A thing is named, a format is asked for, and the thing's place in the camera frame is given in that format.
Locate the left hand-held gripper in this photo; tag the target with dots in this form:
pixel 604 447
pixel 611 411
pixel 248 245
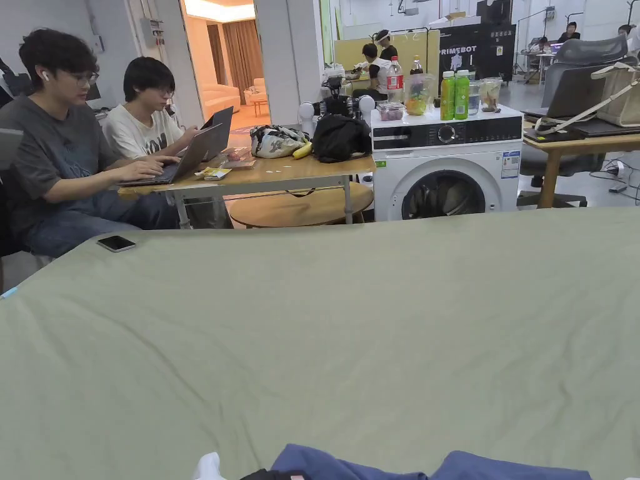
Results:
pixel 207 467

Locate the dark blue garment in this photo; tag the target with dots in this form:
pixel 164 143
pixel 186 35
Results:
pixel 465 467

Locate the bed with pale green sheet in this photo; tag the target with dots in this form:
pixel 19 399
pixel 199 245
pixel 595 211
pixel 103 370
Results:
pixel 320 325

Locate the black smartphone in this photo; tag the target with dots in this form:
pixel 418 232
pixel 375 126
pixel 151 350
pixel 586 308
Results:
pixel 116 243

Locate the white washing machine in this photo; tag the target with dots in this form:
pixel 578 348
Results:
pixel 445 160

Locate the black and white robot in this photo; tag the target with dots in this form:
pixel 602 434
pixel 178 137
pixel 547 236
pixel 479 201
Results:
pixel 340 102

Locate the cream sofa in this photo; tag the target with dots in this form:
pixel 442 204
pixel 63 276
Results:
pixel 220 95

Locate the black flight case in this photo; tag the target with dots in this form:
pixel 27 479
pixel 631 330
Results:
pixel 480 55

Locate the group of people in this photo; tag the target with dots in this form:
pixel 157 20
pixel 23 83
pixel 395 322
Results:
pixel 569 32

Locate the grey wall electrical box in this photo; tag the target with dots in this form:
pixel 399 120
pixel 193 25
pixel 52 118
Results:
pixel 151 32

